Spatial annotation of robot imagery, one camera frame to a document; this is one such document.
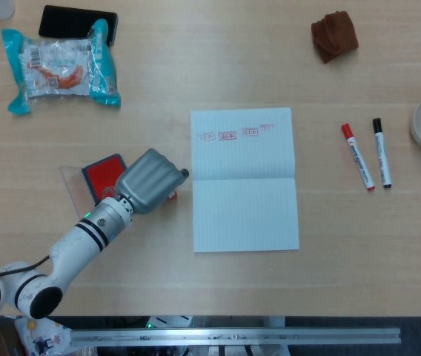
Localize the white robot base unit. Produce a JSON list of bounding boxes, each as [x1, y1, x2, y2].
[[146, 315, 193, 329]]

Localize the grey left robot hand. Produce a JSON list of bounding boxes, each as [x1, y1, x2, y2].
[[115, 148, 191, 216]]

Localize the teal snack packet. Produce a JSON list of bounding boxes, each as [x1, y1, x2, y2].
[[1, 18, 122, 116]]

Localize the clear ink pad lid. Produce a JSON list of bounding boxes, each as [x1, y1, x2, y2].
[[59, 165, 99, 220]]

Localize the white lined paper sheet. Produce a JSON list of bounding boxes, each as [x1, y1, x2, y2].
[[190, 107, 301, 254]]

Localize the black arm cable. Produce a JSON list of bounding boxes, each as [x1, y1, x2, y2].
[[0, 255, 54, 286]]

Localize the black whiteboard marker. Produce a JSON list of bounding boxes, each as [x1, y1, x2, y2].
[[371, 117, 394, 189]]

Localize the aluminium rail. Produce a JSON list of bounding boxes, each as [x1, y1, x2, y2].
[[70, 326, 402, 348]]

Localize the red whiteboard marker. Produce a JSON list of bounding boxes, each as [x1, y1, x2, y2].
[[340, 123, 376, 192]]

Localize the white printed plastic bag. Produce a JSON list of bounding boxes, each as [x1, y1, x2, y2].
[[13, 316, 73, 356]]

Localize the red ink pad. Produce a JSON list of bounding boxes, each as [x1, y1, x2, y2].
[[81, 153, 128, 207]]

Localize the brown folded cloth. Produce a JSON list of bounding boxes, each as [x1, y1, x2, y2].
[[311, 10, 359, 65]]

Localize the black smartphone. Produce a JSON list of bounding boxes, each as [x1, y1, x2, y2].
[[38, 4, 119, 47]]

